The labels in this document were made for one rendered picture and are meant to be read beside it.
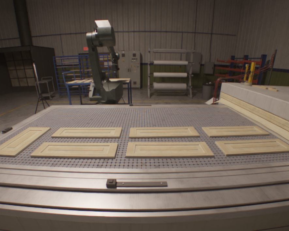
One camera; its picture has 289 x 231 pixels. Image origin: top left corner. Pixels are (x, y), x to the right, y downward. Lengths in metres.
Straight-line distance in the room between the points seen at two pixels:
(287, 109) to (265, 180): 0.99
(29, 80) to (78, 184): 10.09
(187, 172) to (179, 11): 9.15
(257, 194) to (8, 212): 1.38
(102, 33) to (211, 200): 2.46
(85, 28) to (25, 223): 9.32
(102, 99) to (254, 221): 2.53
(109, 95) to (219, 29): 8.67
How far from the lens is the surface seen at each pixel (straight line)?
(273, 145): 1.59
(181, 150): 1.16
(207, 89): 6.65
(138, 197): 0.87
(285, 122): 1.98
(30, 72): 10.68
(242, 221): 1.15
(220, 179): 1.02
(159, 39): 9.13
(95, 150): 1.18
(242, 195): 1.02
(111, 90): 2.56
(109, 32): 2.56
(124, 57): 8.35
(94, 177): 0.98
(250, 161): 1.28
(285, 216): 1.34
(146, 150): 1.13
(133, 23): 9.24
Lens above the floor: 1.53
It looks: 21 degrees down
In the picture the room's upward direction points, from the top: straight up
